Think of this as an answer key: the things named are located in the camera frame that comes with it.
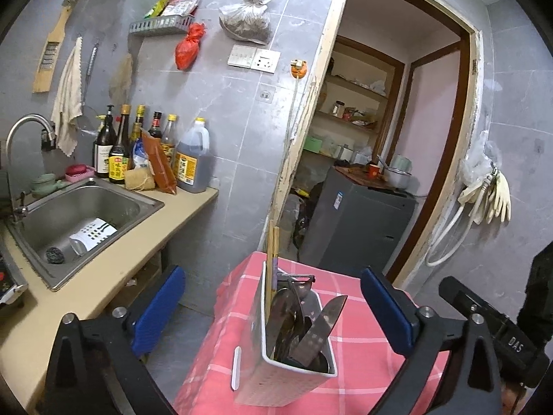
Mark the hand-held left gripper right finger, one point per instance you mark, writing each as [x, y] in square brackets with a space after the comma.
[384, 311]

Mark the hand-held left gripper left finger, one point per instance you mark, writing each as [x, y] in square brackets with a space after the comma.
[160, 307]

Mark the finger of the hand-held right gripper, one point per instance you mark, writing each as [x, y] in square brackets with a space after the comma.
[456, 294]

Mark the white perforated utensil holder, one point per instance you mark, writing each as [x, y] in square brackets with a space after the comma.
[259, 354]

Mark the person's right forearm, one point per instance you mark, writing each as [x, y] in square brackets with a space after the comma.
[538, 294]

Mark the person's right hand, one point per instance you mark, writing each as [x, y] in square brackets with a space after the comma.
[513, 400]

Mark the pink checked tablecloth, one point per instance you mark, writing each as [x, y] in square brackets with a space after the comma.
[367, 354]

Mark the kitchen knife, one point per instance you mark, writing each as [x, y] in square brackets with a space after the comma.
[324, 324]

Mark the beige countertop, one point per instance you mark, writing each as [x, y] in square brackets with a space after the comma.
[129, 246]

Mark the black peeler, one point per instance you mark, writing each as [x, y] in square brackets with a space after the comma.
[300, 283]

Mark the grey mini fridge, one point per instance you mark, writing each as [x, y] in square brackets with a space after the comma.
[358, 220]

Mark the white perforated cup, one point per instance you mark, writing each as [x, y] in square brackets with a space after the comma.
[93, 235]

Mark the cream rubber gloves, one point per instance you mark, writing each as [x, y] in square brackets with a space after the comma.
[492, 199]

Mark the steel sink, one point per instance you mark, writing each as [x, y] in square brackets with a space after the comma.
[86, 216]

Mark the steel wool scrubber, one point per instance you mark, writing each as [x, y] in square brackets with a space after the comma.
[55, 255]

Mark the beige sponge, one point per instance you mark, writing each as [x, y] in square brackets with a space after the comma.
[139, 179]

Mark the white pot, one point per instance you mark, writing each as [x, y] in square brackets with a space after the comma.
[397, 175]

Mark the clear plastic bag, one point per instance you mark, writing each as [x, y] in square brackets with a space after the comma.
[475, 160]

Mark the red cup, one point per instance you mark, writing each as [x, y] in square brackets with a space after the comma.
[373, 170]

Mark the orange red packet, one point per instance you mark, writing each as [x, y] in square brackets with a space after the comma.
[160, 164]

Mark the large dark oil jug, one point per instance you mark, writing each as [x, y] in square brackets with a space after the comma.
[192, 164]

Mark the soy sauce bottle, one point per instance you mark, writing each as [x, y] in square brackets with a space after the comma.
[119, 160]

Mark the blue white bag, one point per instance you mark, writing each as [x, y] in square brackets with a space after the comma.
[139, 153]

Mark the pink soap dish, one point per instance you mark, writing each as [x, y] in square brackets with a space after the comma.
[80, 173]

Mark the dark pump bottle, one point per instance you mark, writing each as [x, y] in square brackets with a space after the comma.
[104, 151]

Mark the green teapot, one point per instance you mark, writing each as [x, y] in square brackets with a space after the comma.
[45, 185]

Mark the red capped dark bottle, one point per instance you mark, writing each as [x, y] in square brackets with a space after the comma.
[155, 127]

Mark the green box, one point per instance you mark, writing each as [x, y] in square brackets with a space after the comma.
[313, 144]

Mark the tall yellow capped bottle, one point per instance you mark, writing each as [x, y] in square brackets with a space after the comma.
[138, 125]

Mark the glass jar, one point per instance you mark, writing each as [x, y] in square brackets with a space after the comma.
[338, 109]

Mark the wooden shelf unit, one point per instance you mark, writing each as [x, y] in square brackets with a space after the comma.
[358, 90]

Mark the beige hanging towel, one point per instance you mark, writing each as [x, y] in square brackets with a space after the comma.
[67, 103]

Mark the steel faucet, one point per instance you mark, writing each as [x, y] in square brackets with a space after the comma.
[26, 125]

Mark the brown hanging loofah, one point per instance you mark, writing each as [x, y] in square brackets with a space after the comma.
[122, 78]

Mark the red plastic bag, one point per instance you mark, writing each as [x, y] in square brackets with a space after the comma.
[190, 47]

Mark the wooden grater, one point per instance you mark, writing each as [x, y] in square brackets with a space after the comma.
[49, 52]

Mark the bag of dried goods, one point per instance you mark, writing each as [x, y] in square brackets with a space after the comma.
[246, 21]

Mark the seasoning packets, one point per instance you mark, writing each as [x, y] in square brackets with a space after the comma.
[177, 6]

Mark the small square wall plate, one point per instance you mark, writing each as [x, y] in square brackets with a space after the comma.
[266, 94]

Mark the orange wall hook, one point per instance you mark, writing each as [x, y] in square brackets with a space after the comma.
[299, 69]

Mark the white light switch panel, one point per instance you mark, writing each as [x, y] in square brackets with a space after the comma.
[241, 56]

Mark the white wall socket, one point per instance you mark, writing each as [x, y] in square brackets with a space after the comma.
[266, 60]

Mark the grey wall basket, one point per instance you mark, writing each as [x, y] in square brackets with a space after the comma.
[160, 26]

